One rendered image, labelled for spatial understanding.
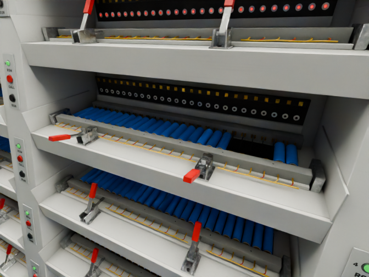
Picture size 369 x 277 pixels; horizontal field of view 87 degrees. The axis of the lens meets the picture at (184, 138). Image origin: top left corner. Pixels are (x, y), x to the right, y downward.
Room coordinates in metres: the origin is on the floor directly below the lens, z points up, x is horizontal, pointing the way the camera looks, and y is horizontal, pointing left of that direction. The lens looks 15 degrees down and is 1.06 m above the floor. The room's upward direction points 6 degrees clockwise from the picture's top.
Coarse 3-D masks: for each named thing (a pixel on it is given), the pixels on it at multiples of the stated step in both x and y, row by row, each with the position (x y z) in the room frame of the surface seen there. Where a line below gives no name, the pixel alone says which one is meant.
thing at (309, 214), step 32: (32, 128) 0.44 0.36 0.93; (288, 128) 0.39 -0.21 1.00; (96, 160) 0.37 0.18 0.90; (128, 160) 0.33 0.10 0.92; (160, 160) 0.33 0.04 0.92; (320, 160) 0.29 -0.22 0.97; (192, 192) 0.29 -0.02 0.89; (224, 192) 0.26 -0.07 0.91; (256, 192) 0.26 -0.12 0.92; (288, 192) 0.26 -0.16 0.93; (320, 192) 0.26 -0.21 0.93; (288, 224) 0.23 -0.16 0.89; (320, 224) 0.22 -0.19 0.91
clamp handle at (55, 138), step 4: (84, 132) 0.39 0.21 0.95; (48, 136) 0.33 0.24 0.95; (52, 136) 0.33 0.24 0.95; (56, 136) 0.33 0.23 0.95; (60, 136) 0.34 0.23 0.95; (64, 136) 0.35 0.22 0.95; (68, 136) 0.35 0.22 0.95; (72, 136) 0.36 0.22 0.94; (76, 136) 0.37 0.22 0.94; (52, 140) 0.32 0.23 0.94; (56, 140) 0.33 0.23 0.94; (60, 140) 0.34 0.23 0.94
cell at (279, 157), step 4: (276, 144) 0.36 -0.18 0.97; (280, 144) 0.36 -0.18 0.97; (276, 148) 0.35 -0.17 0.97; (280, 148) 0.34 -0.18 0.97; (284, 148) 0.35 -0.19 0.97; (276, 152) 0.33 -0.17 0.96; (280, 152) 0.33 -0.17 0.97; (284, 152) 0.34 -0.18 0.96; (276, 156) 0.32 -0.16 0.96; (280, 156) 0.32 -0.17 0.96; (284, 156) 0.33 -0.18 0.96; (276, 160) 0.31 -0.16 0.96; (280, 160) 0.31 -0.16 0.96; (284, 160) 0.31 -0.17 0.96
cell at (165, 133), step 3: (174, 123) 0.44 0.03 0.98; (177, 123) 0.45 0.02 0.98; (171, 126) 0.43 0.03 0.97; (174, 126) 0.43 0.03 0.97; (177, 126) 0.44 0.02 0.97; (168, 129) 0.41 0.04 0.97; (171, 129) 0.42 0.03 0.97; (174, 129) 0.42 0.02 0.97; (165, 132) 0.40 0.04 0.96; (168, 132) 0.40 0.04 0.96; (171, 132) 0.41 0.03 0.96; (165, 135) 0.39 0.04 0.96; (168, 135) 0.40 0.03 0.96
